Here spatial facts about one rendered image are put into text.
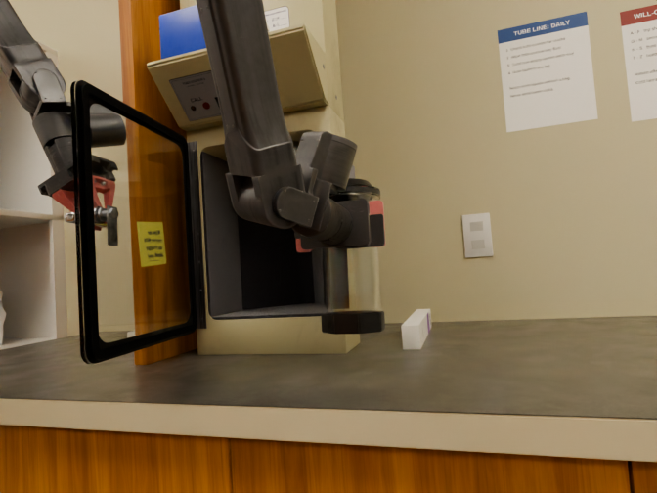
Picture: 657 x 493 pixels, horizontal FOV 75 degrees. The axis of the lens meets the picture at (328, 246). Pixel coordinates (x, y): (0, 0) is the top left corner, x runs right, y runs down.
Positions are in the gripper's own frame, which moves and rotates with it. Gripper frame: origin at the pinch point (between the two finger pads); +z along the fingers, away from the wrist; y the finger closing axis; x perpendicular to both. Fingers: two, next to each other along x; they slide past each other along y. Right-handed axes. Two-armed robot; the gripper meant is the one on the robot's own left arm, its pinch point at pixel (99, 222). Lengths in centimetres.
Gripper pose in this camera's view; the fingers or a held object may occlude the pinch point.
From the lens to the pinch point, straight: 78.1
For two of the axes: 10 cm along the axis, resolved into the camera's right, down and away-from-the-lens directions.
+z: 4.8, 8.7, -1.3
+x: -1.9, -0.5, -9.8
